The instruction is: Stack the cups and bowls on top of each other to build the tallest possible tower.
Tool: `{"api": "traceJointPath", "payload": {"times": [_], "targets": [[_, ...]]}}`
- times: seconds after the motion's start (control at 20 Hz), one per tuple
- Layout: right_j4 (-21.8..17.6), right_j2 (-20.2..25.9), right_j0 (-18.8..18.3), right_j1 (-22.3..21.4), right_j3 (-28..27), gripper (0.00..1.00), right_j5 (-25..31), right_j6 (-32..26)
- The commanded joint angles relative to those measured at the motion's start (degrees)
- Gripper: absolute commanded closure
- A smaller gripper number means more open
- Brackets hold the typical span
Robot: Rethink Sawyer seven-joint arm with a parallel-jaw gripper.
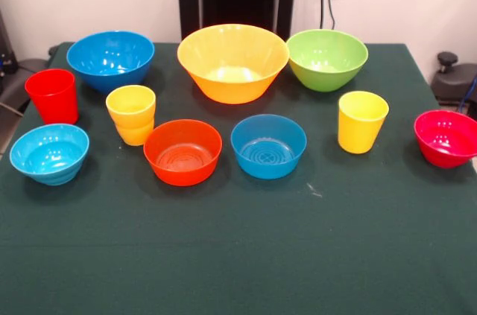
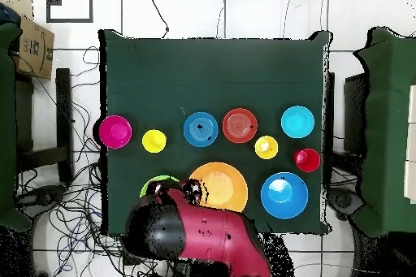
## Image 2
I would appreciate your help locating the small orange-red bowl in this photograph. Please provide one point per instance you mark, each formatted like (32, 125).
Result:
(240, 125)

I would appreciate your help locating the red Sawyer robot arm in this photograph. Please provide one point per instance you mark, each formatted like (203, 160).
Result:
(211, 234)

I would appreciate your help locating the white box stack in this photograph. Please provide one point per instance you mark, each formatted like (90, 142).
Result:
(411, 143)

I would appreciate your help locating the large orange-yellow bowl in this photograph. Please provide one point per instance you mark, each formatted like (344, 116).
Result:
(224, 186)

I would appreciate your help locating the large green bowl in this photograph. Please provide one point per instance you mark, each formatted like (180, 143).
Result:
(159, 178)

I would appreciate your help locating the yellow cup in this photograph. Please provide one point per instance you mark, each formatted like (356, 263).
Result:
(154, 141)
(266, 147)

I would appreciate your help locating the large blue bowl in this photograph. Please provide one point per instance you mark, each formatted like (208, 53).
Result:
(284, 195)

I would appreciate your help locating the small magenta bowl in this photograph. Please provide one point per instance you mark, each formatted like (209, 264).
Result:
(115, 131)

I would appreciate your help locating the dark green tablecloth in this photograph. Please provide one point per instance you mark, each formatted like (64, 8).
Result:
(211, 78)

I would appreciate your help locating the red cup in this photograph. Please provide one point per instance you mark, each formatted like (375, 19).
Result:
(307, 160)

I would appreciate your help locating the small light blue bowl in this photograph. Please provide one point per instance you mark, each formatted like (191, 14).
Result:
(297, 121)

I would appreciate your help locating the black metal stand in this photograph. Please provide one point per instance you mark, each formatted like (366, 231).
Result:
(64, 111)

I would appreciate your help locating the green cloth-covered table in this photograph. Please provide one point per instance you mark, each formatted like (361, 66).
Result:
(386, 127)
(6, 127)

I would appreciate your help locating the cardboard box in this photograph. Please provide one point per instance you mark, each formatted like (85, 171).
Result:
(34, 49)

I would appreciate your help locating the black square frame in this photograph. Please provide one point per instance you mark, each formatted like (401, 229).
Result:
(70, 21)

